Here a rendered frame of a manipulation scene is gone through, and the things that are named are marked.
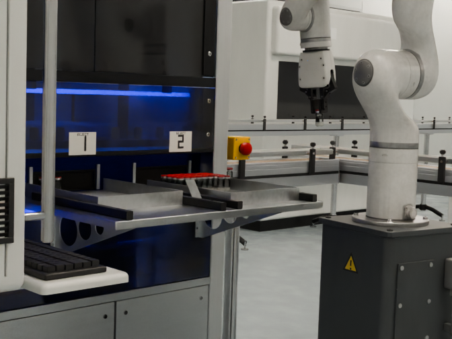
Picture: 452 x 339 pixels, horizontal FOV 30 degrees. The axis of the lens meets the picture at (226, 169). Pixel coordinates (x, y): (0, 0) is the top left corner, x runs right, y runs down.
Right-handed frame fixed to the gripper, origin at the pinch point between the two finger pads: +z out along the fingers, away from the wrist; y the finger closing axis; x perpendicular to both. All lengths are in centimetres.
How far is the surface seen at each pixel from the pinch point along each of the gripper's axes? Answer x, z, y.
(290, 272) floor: 232, 120, -213
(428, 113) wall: 798, 51, -445
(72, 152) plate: -56, 8, -38
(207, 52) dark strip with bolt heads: -7.5, -17.2, -35.0
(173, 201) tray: -45, 21, -12
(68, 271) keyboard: -95, 26, 12
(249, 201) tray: -27.9, 22.8, -2.3
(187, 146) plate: -17.0, 9.8, -36.3
